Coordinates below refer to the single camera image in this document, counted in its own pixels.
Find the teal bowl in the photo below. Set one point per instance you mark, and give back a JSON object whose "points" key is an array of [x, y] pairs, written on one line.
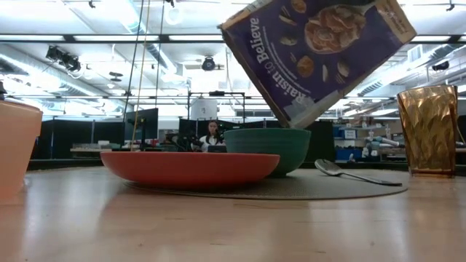
{"points": [[276, 145]]}

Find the orange plate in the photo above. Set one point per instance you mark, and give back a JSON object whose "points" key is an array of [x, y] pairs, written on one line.
{"points": [[189, 167]]}

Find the metal spoon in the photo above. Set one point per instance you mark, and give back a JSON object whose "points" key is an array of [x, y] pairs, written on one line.
{"points": [[329, 168]]}

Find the purple cereal box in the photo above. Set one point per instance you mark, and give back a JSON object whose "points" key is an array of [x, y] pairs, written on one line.
{"points": [[313, 54]]}

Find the amber textured glass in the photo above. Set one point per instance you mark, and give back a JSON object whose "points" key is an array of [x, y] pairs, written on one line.
{"points": [[427, 131]]}

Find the background black robot arm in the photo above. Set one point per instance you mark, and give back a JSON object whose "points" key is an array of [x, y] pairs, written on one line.
{"points": [[182, 141]]}

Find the person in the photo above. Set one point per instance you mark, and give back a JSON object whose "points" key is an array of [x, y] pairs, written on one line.
{"points": [[212, 136]]}

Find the dark laptop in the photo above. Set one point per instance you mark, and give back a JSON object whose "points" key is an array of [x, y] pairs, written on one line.
{"points": [[217, 148]]}

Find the black monitor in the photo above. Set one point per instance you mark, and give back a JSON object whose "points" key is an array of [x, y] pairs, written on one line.
{"points": [[143, 123]]}

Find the grey round placemat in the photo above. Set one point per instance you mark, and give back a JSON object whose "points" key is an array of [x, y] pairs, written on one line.
{"points": [[309, 187]]}

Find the blue storage bin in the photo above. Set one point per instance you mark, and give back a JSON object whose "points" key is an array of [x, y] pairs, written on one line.
{"points": [[347, 153]]}

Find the black ceiling light rig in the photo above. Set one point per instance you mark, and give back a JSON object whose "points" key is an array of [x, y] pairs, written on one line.
{"points": [[65, 59]]}

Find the pale orange cup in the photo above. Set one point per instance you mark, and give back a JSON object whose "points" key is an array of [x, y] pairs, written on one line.
{"points": [[16, 145]]}

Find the black ceiling fixture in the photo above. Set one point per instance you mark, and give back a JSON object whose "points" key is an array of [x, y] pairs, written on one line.
{"points": [[440, 66]]}

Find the black metal stand frame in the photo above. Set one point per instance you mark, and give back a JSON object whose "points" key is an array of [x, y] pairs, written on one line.
{"points": [[216, 93]]}

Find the round black ceiling camera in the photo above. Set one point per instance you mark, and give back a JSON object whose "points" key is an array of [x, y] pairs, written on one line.
{"points": [[208, 64]]}

